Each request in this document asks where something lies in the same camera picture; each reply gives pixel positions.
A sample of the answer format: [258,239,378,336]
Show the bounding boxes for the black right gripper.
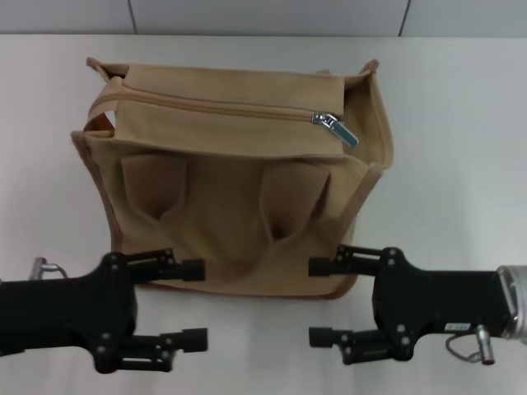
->
[307,244,514,365]

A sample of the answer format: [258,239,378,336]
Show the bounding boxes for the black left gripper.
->
[0,252,138,374]

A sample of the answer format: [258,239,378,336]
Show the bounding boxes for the khaki canvas food bag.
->
[70,57,395,304]

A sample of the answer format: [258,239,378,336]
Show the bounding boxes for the silver metal zipper pull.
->
[310,110,360,148]

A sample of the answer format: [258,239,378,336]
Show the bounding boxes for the grey cable with silver plugs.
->
[446,324,500,365]

